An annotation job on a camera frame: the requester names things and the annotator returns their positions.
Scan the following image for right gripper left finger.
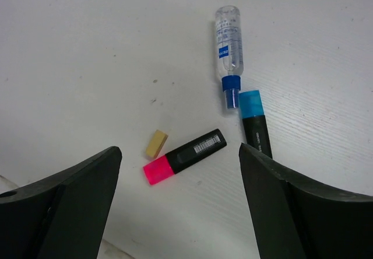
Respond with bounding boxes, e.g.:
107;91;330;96
1;146;122;258

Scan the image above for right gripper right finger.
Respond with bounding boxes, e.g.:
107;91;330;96
239;144;372;258

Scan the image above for small tan eraser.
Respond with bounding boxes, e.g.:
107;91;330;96
145;129;168;159

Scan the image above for blue black highlighter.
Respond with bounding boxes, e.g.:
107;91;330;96
239;90;273;159

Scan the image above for pink black highlighter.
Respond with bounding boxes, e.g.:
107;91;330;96
143;129;227;186

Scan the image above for clear blue glue bottle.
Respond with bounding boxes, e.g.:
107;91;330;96
215;5;244;110

